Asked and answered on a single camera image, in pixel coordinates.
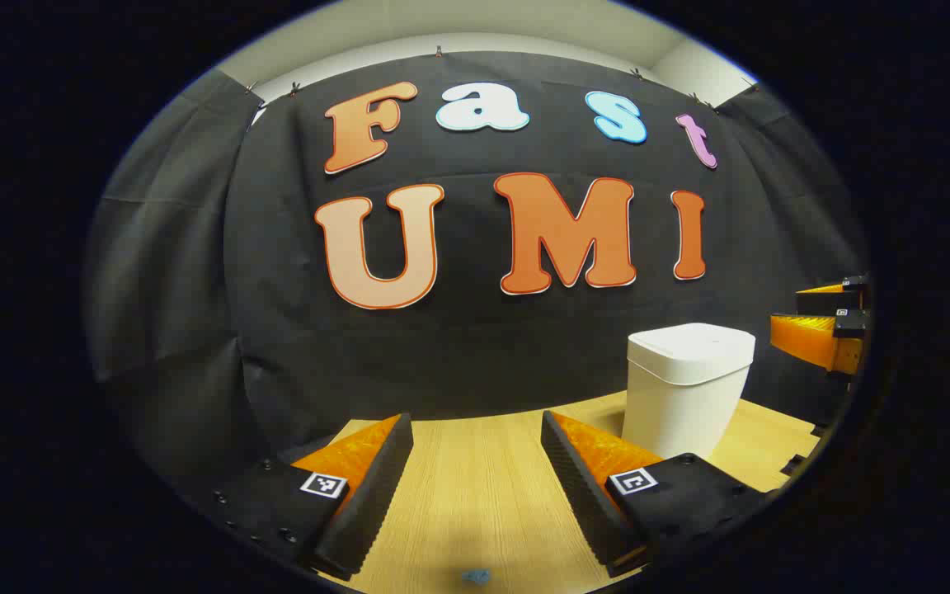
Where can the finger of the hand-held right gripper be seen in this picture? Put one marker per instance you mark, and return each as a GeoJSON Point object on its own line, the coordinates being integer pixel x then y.
{"type": "Point", "coordinates": [830, 303]}
{"type": "Point", "coordinates": [809, 340]}

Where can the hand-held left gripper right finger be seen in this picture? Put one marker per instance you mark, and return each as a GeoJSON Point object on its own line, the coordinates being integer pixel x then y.
{"type": "Point", "coordinates": [582, 495]}

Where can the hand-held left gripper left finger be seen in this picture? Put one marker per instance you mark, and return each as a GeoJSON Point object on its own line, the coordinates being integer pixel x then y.
{"type": "Point", "coordinates": [364, 503]}

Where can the blue paper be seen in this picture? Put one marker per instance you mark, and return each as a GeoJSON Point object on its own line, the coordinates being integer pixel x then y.
{"type": "Point", "coordinates": [476, 577]}

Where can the white desktop garbage bin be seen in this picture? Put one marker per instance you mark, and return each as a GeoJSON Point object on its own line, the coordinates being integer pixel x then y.
{"type": "Point", "coordinates": [681, 388]}

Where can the wooden desktop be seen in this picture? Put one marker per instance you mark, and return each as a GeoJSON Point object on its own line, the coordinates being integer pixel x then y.
{"type": "Point", "coordinates": [483, 495]}

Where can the black backdrop cloth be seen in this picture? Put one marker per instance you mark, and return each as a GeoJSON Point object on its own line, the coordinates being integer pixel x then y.
{"type": "Point", "coordinates": [458, 346]}

